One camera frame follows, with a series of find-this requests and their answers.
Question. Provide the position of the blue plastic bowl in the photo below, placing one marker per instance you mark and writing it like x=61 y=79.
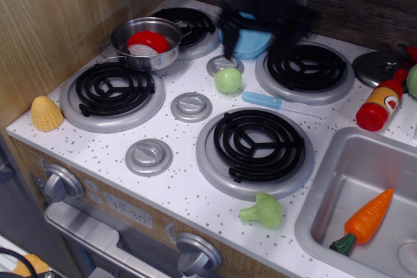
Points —
x=251 y=43

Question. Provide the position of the green toy apple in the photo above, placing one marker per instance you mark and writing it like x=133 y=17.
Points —
x=228 y=80

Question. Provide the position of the silver stove knob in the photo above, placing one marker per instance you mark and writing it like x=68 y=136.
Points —
x=191 y=107
x=218 y=63
x=148 y=157

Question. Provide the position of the black burner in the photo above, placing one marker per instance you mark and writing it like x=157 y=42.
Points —
x=109 y=97
x=243 y=152
x=200 y=35
x=312 y=74

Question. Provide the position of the orange toy carrot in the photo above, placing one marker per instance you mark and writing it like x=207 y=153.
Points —
x=364 y=223

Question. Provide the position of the front left black burner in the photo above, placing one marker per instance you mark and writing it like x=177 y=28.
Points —
x=109 y=97

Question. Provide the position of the steel sink basin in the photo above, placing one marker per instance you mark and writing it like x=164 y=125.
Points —
x=358 y=166

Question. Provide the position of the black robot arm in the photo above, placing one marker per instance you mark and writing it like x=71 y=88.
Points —
x=282 y=44

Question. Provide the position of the green toy vegetable at edge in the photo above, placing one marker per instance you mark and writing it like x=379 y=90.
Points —
x=412 y=81

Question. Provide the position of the top silver stove knob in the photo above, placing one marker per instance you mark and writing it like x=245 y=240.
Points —
x=218 y=63

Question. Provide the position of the back left black burner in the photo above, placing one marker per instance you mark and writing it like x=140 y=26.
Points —
x=200 y=35

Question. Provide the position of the yellow toy corn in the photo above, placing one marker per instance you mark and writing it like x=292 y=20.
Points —
x=45 y=114

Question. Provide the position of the steel pot lid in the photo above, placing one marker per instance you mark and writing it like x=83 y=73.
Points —
x=375 y=67

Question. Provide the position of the bottom silver stove knob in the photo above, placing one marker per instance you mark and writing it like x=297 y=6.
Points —
x=148 y=157

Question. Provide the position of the silver oven door handle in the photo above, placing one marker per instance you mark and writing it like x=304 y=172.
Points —
x=111 y=245

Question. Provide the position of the oven knob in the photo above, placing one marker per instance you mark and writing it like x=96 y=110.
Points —
x=198 y=257
x=61 y=184

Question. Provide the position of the small steel pan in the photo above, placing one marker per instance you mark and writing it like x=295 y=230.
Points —
x=117 y=49

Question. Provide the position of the blue handled toy knife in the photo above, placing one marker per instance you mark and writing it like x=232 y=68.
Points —
x=281 y=104

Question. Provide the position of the red toy ketchup bottle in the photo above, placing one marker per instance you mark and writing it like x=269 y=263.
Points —
x=378 y=108

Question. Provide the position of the middle silver stove knob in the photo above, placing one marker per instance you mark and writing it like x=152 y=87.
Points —
x=191 y=107

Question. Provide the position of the left oven front knob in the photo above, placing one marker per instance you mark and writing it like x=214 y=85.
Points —
x=61 y=184

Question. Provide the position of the green toy broccoli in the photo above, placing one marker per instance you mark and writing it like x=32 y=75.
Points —
x=266 y=210

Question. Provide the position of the right oven front knob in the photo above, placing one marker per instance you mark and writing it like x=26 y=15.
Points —
x=198 y=257

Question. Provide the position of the front right black burner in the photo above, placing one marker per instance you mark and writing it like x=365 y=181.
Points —
x=243 y=152

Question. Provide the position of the back right black burner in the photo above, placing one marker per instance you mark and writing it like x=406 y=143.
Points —
x=312 y=74

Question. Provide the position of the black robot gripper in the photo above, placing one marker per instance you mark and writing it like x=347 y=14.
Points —
x=279 y=17

